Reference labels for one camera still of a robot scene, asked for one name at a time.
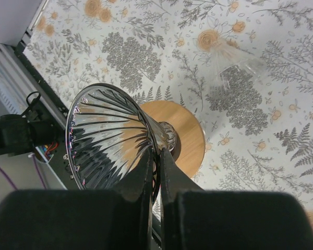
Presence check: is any aluminium front rail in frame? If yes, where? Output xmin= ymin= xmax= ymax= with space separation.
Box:
xmin=0 ymin=29 xmax=61 ymax=127

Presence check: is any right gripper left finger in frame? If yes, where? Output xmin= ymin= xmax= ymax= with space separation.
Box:
xmin=0 ymin=150 xmax=153 ymax=249

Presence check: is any floral tablecloth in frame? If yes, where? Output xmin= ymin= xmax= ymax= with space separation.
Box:
xmin=26 ymin=0 xmax=313 ymax=250

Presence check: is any white slotted cable duct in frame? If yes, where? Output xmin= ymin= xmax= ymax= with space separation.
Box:
xmin=0 ymin=81 xmax=23 ymax=116

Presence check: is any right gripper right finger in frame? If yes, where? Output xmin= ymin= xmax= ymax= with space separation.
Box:
xmin=160 ymin=148 xmax=313 ymax=249

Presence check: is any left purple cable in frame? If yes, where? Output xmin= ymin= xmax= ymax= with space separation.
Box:
xmin=0 ymin=156 xmax=47 ymax=191

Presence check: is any clear glass dripper cone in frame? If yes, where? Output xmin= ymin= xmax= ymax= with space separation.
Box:
xmin=209 ymin=39 xmax=266 ymax=88

